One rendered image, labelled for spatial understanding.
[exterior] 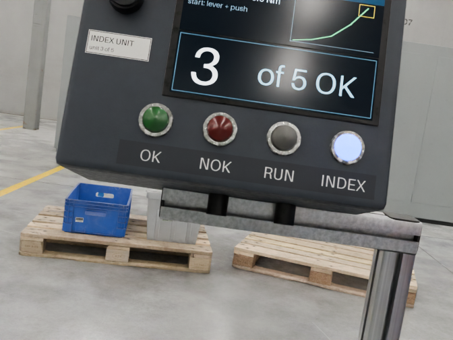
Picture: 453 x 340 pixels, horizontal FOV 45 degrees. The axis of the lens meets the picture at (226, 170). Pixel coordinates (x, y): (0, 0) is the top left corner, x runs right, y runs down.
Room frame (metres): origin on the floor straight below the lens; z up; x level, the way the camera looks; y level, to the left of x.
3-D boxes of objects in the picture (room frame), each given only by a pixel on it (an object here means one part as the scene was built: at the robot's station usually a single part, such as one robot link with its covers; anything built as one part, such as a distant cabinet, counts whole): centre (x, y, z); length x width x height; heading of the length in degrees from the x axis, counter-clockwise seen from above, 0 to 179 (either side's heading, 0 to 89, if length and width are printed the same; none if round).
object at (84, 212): (3.67, 0.83, 0.25); 0.60 x 0.41 x 0.22; 8
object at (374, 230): (0.49, -0.06, 1.04); 0.24 x 0.03 x 0.03; 91
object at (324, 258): (3.92, -0.84, 0.07); 1.20 x 1.00 x 0.15; 75
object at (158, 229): (3.74, 0.33, 0.31); 0.60 x 0.42 x 0.33; 8
